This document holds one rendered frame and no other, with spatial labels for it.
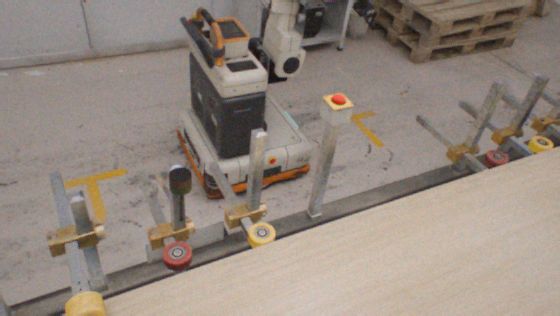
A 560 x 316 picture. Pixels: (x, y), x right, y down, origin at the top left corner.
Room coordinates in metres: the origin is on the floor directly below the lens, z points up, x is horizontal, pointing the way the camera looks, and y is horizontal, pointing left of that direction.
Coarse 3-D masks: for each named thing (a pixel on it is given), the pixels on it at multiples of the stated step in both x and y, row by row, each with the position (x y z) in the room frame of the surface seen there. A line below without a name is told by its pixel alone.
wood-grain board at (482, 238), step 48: (432, 192) 1.18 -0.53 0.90; (480, 192) 1.22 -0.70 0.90; (528, 192) 1.25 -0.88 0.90; (288, 240) 0.88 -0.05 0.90; (336, 240) 0.91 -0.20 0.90; (384, 240) 0.94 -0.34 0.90; (432, 240) 0.97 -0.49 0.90; (480, 240) 0.99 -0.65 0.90; (528, 240) 1.02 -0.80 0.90; (144, 288) 0.66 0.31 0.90; (192, 288) 0.68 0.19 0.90; (240, 288) 0.70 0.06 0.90; (288, 288) 0.72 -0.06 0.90; (336, 288) 0.74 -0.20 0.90; (384, 288) 0.77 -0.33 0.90; (432, 288) 0.79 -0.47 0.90; (480, 288) 0.81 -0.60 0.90; (528, 288) 0.84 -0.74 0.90
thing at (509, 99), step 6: (504, 96) 2.01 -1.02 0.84; (510, 96) 2.00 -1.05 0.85; (510, 102) 1.97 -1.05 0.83; (516, 102) 1.95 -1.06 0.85; (516, 108) 1.94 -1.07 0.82; (534, 114) 1.87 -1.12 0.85; (534, 120) 1.85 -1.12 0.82; (552, 126) 1.79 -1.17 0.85; (552, 132) 1.77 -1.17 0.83; (558, 132) 1.75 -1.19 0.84; (558, 138) 1.74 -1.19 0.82
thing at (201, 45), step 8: (184, 24) 2.10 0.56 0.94; (192, 24) 2.21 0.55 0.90; (200, 24) 2.22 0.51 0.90; (192, 32) 2.02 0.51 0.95; (192, 40) 2.10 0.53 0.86; (200, 40) 1.96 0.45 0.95; (200, 48) 1.96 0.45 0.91; (208, 48) 1.99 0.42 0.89; (216, 48) 1.96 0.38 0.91; (224, 48) 1.98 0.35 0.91; (208, 56) 1.98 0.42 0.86; (216, 56) 1.95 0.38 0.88; (208, 64) 1.98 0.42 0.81
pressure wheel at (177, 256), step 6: (168, 246) 0.80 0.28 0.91; (174, 246) 0.80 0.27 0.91; (180, 246) 0.81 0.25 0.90; (186, 246) 0.81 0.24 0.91; (168, 252) 0.78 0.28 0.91; (174, 252) 0.78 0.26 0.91; (180, 252) 0.79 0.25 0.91; (186, 252) 0.79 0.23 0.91; (168, 258) 0.76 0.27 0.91; (174, 258) 0.76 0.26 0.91; (180, 258) 0.77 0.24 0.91; (186, 258) 0.77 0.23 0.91; (168, 264) 0.75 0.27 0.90; (174, 264) 0.75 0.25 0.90; (180, 264) 0.75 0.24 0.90; (186, 264) 0.76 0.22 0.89; (174, 270) 0.75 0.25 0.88; (180, 270) 0.75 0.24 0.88
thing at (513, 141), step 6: (462, 102) 1.90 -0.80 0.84; (468, 102) 1.90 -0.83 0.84; (462, 108) 1.88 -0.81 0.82; (468, 108) 1.86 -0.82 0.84; (474, 108) 1.86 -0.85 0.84; (474, 114) 1.83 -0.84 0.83; (492, 120) 1.77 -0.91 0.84; (486, 126) 1.76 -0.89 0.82; (492, 126) 1.74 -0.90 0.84; (498, 126) 1.73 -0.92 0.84; (492, 132) 1.72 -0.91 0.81; (510, 138) 1.65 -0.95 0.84; (516, 138) 1.66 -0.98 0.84; (510, 144) 1.64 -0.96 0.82; (516, 144) 1.62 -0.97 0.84; (522, 144) 1.62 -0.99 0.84; (522, 150) 1.60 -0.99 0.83; (528, 150) 1.58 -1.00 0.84
